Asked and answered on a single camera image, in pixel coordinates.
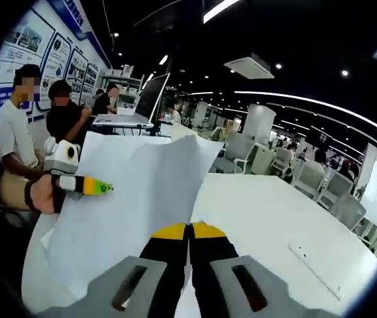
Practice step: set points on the curved ceiling light strip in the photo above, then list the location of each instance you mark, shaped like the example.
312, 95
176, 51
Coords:
307, 99

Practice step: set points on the group of white office chairs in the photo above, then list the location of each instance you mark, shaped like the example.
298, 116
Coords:
310, 175

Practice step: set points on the white storage shelf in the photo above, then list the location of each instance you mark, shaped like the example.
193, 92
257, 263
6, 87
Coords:
122, 83

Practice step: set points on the straight ceiling light strip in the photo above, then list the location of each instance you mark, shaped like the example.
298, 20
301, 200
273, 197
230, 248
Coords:
218, 10

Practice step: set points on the stack of white printing papers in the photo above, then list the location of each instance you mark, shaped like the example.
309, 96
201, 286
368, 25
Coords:
135, 185

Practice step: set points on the person's left hand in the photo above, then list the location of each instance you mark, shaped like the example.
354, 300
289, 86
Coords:
42, 195

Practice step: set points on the desk monitor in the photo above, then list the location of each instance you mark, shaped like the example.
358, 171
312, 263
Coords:
151, 99

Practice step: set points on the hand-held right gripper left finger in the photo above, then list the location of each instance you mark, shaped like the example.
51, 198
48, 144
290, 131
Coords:
161, 251

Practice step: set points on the ceiling air conditioner vent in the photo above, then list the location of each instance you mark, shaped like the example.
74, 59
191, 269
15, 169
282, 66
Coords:
247, 66

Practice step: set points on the white laptop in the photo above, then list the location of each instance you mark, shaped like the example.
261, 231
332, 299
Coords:
122, 121

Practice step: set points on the blue white wall display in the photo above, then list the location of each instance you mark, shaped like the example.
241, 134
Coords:
26, 33

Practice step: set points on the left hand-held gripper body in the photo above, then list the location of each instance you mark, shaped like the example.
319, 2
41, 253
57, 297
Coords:
60, 159

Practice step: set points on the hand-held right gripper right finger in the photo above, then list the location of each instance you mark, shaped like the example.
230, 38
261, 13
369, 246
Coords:
214, 251

